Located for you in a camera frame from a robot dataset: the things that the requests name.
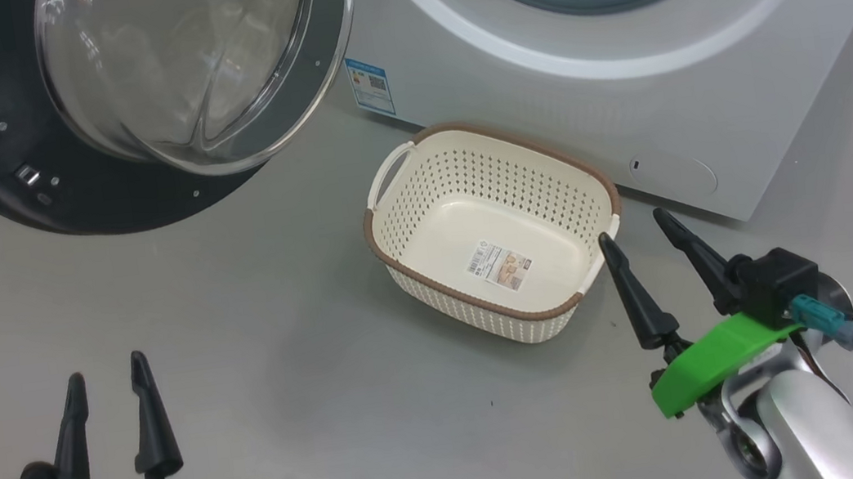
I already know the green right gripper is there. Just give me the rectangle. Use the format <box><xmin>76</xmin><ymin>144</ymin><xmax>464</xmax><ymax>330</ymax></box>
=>
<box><xmin>595</xmin><ymin>191</ymin><xmax>815</xmax><ymax>425</ymax></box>

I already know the white front-load washing machine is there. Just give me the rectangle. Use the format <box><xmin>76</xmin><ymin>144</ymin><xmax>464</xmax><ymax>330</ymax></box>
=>
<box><xmin>337</xmin><ymin>0</ymin><xmax>853</xmax><ymax>271</ymax></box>

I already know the basket product label sticker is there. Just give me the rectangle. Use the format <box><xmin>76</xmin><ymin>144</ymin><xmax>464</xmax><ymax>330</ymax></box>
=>
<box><xmin>462</xmin><ymin>236</ymin><xmax>537</xmax><ymax>298</ymax></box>

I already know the cream perforated laundry basket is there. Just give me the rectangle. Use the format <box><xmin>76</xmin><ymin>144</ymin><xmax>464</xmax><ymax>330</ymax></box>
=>
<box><xmin>351</xmin><ymin>102</ymin><xmax>639</xmax><ymax>364</ymax></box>

